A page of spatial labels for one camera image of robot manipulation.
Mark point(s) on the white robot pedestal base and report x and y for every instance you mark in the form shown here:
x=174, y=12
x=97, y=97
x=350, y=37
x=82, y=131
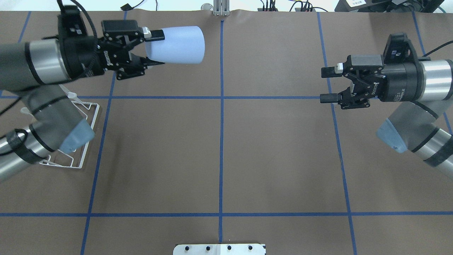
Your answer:
x=220, y=249

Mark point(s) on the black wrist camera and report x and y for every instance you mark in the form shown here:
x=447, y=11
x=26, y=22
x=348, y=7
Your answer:
x=70, y=22
x=399, y=49

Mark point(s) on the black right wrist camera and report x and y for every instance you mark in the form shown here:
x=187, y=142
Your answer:
x=399, y=49

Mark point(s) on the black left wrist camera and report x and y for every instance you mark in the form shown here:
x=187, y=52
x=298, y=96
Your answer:
x=70, y=22

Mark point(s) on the small black device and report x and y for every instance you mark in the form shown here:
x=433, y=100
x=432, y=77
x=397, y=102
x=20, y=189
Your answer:
x=126, y=7

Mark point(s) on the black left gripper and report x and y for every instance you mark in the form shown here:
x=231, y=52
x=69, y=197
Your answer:
x=82, y=58

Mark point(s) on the white wire cup holder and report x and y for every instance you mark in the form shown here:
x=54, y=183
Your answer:
x=60, y=124

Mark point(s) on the brown paper table cover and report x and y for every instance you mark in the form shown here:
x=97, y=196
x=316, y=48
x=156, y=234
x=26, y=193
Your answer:
x=238, y=149

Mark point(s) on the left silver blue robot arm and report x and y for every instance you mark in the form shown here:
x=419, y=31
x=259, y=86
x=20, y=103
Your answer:
x=35, y=71

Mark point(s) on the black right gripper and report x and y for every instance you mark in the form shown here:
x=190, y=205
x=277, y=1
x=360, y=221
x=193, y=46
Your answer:
x=399, y=82

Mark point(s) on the aluminium frame post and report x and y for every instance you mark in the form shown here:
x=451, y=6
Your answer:
x=221, y=8

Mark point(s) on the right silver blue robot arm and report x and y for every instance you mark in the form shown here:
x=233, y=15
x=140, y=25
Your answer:
x=422, y=86

